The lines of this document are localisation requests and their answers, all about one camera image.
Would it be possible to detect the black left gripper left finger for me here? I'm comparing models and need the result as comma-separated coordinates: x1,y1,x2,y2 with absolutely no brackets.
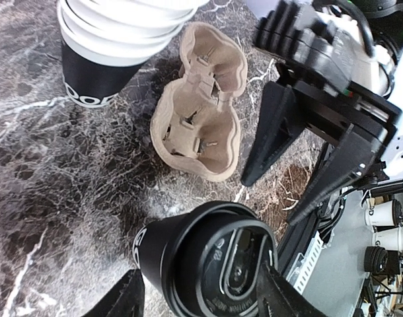
83,269,145,317

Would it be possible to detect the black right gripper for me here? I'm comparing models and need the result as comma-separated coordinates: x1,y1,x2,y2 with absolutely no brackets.
240,63,402,226

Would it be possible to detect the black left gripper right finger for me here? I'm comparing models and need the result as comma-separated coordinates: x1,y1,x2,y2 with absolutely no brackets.
256,260,326,317

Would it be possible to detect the black plastic cup lid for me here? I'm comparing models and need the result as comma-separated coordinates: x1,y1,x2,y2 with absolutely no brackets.
161,201,277,316

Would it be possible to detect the black paper coffee cup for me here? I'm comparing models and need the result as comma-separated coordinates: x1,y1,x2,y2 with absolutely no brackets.
132,214,195,316

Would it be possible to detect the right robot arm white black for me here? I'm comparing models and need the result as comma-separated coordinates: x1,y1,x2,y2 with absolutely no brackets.
241,1,403,225

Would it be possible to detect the brown pulp cup carrier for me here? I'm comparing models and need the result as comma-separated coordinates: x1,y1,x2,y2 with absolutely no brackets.
150,22,248,182

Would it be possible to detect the stack of black paper cups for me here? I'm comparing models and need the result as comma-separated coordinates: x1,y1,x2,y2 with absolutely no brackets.
57,1,206,108

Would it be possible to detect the grey cable duct rail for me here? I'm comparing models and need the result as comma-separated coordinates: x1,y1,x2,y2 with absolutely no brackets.
279,231,324,295

